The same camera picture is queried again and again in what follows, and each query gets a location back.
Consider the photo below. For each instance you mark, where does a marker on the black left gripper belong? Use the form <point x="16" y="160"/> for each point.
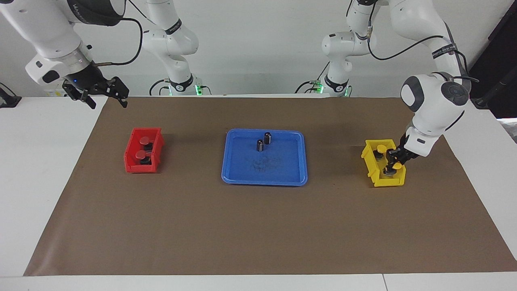
<point x="404" y="152"/>

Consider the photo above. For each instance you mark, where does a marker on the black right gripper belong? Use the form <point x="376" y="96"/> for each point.
<point x="87" y="79"/>

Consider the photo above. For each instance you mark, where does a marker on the yellow push button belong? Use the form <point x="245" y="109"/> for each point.
<point x="380" y="148"/>
<point x="398" y="166"/>

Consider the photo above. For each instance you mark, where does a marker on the red push button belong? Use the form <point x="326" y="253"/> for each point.
<point x="144" y="140"/>
<point x="141" y="154"/>

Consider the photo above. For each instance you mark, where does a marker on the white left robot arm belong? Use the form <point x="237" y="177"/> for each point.
<point x="436" y="101"/>

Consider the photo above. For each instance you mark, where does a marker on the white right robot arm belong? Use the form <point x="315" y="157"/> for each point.
<point x="48" y="32"/>

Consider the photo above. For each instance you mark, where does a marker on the yellow plastic bin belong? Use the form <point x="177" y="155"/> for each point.
<point x="381" y="182"/>

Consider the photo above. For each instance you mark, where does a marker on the white power strip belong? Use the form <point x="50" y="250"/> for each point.
<point x="54" y="93"/>

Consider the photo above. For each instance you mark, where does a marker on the red plastic bin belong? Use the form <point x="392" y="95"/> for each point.
<point x="131" y="165"/>

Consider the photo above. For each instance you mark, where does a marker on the black clamp at table edge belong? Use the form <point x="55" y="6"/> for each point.
<point x="8" y="99"/>

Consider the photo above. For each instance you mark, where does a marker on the black cylindrical capacitor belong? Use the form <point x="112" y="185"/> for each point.
<point x="260" y="145"/>
<point x="267" y="138"/>

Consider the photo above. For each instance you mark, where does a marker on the black background panel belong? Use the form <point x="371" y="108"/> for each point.
<point x="499" y="72"/>

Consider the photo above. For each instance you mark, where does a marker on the blue plastic tray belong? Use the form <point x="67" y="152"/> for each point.
<point x="262" y="169"/>

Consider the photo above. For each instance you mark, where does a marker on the brown paper mat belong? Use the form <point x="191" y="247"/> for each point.
<point x="258" y="226"/>

